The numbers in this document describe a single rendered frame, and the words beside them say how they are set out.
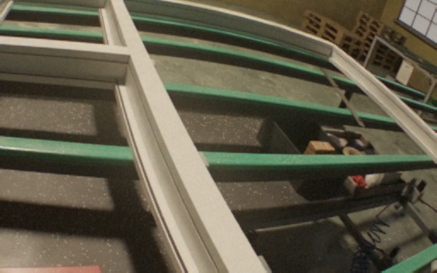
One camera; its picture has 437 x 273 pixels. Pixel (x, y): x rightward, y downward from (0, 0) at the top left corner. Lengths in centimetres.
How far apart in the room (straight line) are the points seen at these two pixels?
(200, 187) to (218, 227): 7
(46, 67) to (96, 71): 12
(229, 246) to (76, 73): 49
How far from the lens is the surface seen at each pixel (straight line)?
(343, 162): 86
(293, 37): 161
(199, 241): 43
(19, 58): 75
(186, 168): 49
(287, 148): 124
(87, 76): 77
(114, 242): 82
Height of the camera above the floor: 121
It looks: 27 degrees down
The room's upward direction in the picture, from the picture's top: 22 degrees clockwise
